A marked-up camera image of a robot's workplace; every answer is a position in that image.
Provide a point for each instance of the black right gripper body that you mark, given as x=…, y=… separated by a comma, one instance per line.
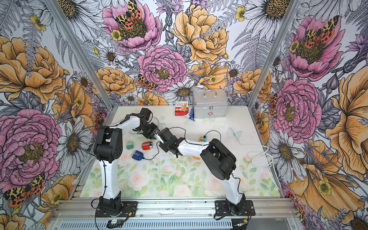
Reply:
x=165, y=147

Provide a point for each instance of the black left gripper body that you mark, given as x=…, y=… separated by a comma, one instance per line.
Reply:
x=148, y=129

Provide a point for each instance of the green plug adapter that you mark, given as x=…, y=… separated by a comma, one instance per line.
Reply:
x=130, y=145

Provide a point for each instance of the white power strip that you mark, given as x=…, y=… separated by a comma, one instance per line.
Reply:
x=157, y=136

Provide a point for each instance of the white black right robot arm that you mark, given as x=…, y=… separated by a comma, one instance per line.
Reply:
x=218, y=159

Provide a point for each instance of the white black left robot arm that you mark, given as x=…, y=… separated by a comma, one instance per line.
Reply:
x=108, y=148

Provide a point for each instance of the blue device on left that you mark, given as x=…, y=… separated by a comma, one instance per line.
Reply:
x=137, y=155

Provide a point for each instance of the blue white tissue pack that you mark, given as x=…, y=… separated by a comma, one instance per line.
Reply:
x=190, y=115

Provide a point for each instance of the red white bandage box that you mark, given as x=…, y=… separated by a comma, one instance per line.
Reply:
x=181, y=108

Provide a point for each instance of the silver first aid case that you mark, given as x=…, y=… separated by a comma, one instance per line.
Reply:
x=210, y=103

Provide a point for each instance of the aluminium front rail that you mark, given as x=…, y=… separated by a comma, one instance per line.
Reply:
x=178, y=208

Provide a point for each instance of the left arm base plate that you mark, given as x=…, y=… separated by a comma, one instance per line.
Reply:
x=120, y=209

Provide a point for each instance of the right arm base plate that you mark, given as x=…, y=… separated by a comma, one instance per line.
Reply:
x=223, y=207

